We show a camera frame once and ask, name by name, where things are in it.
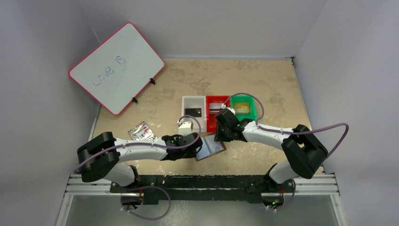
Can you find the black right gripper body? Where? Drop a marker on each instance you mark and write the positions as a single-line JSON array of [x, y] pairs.
[[223, 131]]

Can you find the white plastic bin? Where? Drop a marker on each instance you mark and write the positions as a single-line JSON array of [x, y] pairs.
[[195, 106]]

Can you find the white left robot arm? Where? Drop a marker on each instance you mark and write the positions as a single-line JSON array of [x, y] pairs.
[[103, 156]]

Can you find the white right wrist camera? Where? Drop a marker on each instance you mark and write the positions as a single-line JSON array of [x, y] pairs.
[[229, 109]]

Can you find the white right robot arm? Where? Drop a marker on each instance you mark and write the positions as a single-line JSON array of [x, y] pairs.
[[304, 152]]

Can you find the black credit card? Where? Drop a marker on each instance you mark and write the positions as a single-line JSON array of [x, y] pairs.
[[194, 112]]

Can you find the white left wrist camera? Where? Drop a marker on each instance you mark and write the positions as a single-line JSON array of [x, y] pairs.
[[185, 128]]

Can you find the silver credit card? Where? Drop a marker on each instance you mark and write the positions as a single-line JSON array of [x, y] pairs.
[[214, 108]]

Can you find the red plastic bin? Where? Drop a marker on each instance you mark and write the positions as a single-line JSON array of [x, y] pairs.
[[211, 120]]

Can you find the brown leather card holder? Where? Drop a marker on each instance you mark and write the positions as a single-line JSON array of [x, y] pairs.
[[209, 147]]

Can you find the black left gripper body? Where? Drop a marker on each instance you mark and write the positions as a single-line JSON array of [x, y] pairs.
[[195, 142]]

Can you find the pack of coloured markers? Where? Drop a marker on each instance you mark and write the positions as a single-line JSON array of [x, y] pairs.
[[142, 132]]

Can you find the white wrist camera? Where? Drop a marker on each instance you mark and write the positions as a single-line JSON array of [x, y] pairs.
[[229, 109], [185, 128]]

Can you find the gold credit card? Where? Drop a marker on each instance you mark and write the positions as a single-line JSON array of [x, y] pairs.
[[241, 107]]

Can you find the pink framed whiteboard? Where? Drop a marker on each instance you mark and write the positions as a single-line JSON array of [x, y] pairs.
[[118, 69]]

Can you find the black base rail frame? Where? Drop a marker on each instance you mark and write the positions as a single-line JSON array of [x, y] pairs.
[[249, 188]]

